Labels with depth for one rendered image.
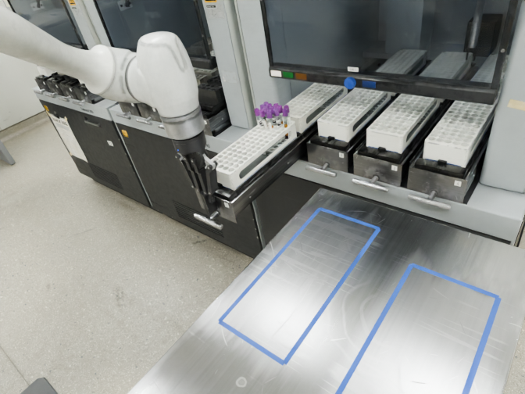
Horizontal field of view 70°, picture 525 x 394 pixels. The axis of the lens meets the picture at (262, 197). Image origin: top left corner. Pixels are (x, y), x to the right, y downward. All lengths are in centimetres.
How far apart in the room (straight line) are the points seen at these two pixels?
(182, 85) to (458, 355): 66
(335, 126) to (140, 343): 123
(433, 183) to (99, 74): 80
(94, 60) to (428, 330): 78
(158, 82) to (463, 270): 66
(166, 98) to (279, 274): 41
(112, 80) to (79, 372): 131
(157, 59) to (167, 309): 130
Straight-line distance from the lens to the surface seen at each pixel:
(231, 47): 129
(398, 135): 102
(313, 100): 124
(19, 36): 66
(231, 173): 94
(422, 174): 100
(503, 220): 102
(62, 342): 200
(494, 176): 107
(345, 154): 107
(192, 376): 66
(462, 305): 71
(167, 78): 78
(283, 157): 107
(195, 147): 85
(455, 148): 98
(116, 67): 87
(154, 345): 176
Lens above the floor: 137
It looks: 37 degrees down
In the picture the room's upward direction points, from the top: 12 degrees counter-clockwise
